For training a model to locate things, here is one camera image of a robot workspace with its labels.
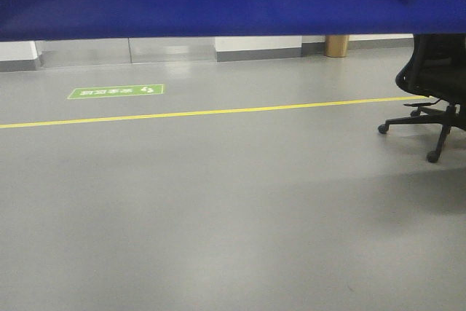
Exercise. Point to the tan cylindrical bin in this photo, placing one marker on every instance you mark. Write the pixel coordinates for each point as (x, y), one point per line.
(336, 46)

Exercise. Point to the green floor sign sticker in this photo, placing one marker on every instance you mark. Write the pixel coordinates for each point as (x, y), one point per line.
(116, 91)

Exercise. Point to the black office chair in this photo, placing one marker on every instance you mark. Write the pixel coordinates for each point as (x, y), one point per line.
(435, 69)

